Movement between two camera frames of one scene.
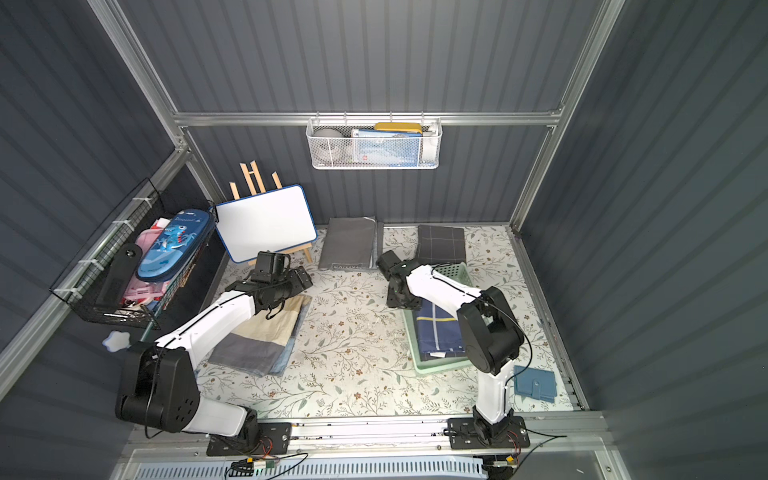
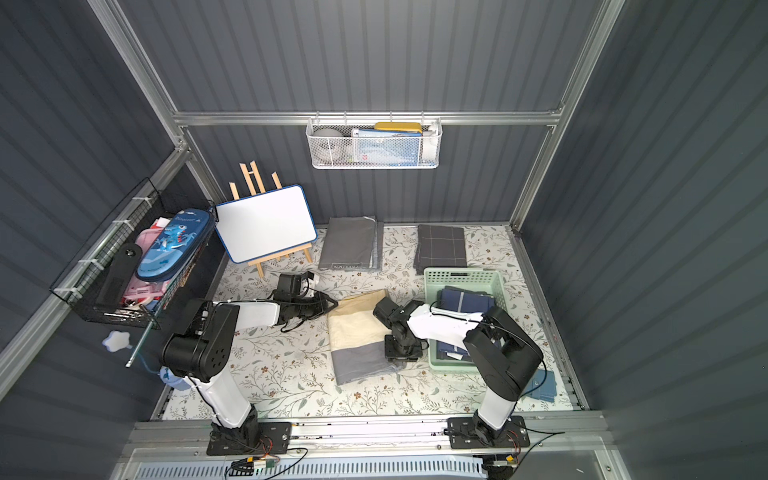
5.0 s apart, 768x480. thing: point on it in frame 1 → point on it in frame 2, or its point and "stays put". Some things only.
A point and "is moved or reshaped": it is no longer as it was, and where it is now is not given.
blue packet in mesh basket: (386, 149) stays put
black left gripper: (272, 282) → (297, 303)
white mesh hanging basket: (374, 146) stays put
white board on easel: (270, 222) stays put
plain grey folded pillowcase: (352, 243) stays put
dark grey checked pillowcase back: (440, 245) stays put
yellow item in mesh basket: (398, 126) stays put
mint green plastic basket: (458, 272) is moved or reshaped
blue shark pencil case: (183, 232) stays put
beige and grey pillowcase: (262, 344) → (357, 338)
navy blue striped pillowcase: (438, 332) is moved or reshaped
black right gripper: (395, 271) → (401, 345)
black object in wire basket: (119, 275) stays put
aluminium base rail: (550, 435) stays put
